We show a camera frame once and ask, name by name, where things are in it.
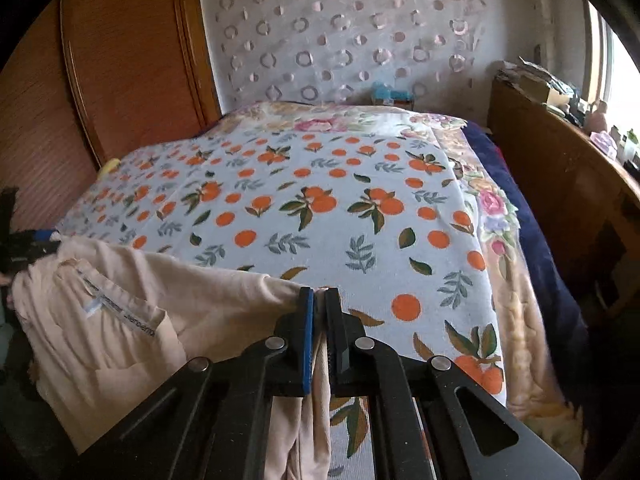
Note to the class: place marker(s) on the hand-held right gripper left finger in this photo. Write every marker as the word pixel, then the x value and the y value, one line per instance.
pixel 307 340

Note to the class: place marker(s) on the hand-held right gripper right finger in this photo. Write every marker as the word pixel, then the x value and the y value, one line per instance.
pixel 335 340

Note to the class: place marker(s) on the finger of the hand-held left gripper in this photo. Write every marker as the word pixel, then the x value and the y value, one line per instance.
pixel 32 250
pixel 42 235

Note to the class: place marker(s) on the beige t-shirt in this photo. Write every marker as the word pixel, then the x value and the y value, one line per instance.
pixel 150 280

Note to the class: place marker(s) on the yellow plush toy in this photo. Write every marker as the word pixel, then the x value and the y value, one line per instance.
pixel 110 167

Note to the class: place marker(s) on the orange fruit print bed sheet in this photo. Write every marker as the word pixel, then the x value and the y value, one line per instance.
pixel 325 170

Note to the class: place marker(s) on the wooden wardrobe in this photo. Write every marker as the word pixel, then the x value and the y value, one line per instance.
pixel 130 60

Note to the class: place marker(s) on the floral quilt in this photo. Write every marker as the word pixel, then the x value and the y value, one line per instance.
pixel 325 122

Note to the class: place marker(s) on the navy blue blanket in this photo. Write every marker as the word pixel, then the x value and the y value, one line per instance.
pixel 530 220

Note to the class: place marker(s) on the blue box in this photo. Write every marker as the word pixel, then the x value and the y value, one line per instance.
pixel 390 94

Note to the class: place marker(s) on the wooden side cabinet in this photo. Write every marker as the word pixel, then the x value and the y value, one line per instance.
pixel 550 170

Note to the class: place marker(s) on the circle patterned curtain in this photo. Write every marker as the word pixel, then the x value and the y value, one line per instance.
pixel 350 25

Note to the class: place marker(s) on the pile of papers and boxes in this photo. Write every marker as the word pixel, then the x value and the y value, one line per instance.
pixel 535 82

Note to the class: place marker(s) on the tissue pack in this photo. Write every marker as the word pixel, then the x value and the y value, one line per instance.
pixel 603 142

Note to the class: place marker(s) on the pink bottle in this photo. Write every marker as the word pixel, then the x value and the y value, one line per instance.
pixel 597 117

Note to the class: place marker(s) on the green cap bottle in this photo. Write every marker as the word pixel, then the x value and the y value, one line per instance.
pixel 633 147

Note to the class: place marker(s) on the window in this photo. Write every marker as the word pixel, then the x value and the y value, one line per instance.
pixel 620 75

